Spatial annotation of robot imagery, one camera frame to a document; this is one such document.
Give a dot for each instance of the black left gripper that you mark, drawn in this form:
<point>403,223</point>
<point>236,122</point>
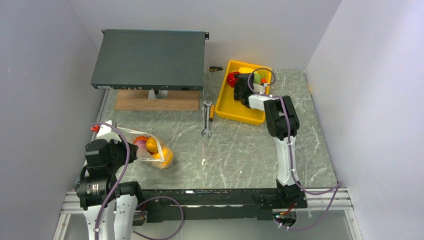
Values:
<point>133,149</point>

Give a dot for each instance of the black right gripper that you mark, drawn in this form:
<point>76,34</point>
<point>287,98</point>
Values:
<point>236,94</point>

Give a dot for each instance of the purple onion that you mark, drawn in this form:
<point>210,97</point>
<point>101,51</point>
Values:
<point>141,145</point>

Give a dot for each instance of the orange pumpkin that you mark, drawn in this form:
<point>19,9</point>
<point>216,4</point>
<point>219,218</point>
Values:
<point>141,138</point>

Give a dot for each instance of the clear spotted zip top bag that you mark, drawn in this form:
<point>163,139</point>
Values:
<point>143,155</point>

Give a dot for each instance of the yellow potato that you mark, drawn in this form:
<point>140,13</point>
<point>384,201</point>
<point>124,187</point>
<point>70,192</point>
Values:
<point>151,145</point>

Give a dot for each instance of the yellow bell pepper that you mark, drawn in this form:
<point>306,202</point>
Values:
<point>166,157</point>

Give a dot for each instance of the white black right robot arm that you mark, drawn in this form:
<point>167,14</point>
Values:
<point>282,123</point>

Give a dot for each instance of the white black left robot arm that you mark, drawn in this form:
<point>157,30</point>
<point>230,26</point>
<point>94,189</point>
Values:
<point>109,211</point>

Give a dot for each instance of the green cabbage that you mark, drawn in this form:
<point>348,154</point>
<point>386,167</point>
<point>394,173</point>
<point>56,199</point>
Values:
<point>257,79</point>

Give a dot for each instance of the yellow plastic tray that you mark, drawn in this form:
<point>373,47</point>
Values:
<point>228,108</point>

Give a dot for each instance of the wooden board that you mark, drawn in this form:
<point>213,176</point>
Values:
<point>137,100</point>

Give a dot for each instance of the silver wrench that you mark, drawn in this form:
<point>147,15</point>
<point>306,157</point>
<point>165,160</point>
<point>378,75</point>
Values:
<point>206,132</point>

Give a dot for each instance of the metal server stand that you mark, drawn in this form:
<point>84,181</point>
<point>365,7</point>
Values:
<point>157,94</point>

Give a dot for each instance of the dark green rack server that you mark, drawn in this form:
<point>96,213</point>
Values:
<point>159,60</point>

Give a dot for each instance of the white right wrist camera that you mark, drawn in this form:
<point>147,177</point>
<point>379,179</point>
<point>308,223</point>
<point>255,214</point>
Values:
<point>260,89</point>

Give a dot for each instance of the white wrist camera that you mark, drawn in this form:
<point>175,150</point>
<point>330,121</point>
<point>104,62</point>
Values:
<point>105,132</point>
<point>260,89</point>

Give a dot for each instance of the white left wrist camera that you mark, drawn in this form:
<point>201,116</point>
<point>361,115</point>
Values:
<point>105,132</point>

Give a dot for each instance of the yellow handled screwdriver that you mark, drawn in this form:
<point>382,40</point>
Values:
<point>211,114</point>

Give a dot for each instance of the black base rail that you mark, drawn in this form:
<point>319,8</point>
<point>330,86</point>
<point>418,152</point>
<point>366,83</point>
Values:
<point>210,204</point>

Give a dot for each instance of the aluminium frame rail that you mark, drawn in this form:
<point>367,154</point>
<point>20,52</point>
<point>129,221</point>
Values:
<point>319,200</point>

